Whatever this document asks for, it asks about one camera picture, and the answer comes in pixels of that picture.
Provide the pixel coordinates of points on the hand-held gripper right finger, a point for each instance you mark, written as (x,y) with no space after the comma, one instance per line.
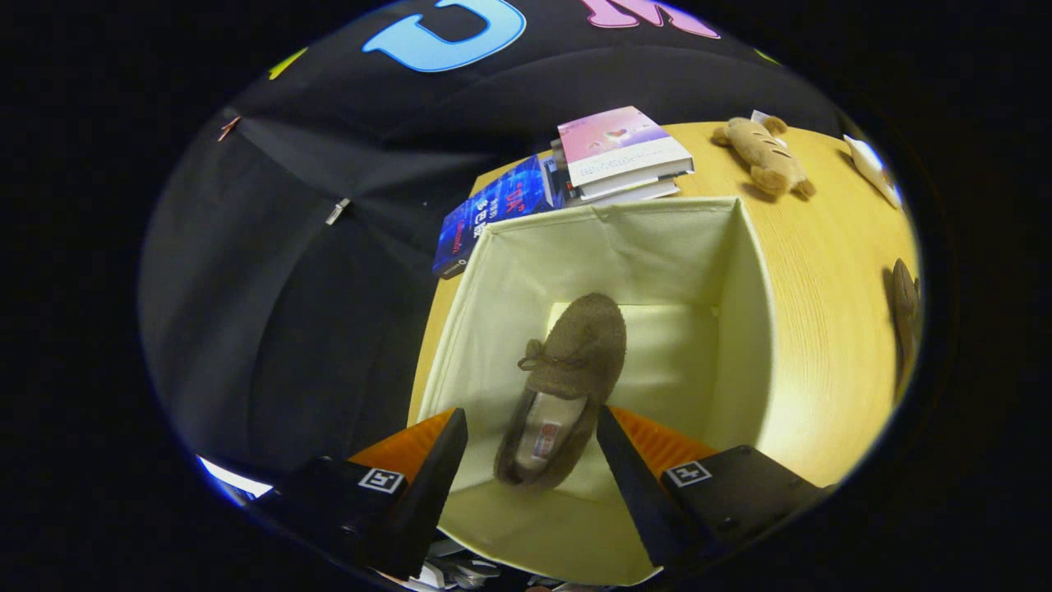
(641,501)

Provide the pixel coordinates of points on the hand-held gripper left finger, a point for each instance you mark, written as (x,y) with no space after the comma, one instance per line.
(423,501)

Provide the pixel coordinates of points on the brown slipper shoe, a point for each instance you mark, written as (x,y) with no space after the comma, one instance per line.
(906,312)
(575,345)

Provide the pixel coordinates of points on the pale green fabric storage box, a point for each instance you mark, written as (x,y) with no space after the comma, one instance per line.
(641,263)

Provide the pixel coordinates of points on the lit monitor screen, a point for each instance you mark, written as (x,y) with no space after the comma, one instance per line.
(234,478)

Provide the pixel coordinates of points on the silver clip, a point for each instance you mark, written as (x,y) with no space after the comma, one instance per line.
(337,211)

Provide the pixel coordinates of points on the blue book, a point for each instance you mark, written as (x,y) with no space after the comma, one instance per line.
(493,205)

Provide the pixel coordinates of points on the grey book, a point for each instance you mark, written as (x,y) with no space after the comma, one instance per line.
(637,191)

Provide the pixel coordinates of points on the tan plush toy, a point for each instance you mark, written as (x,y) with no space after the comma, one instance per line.
(764,156)

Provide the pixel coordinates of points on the pink book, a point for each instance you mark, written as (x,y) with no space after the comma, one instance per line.
(612,136)

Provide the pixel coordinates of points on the white plush toy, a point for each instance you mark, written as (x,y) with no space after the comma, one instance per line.
(875,168)

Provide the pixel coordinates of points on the red clip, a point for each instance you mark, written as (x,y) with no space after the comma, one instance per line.
(228,128)

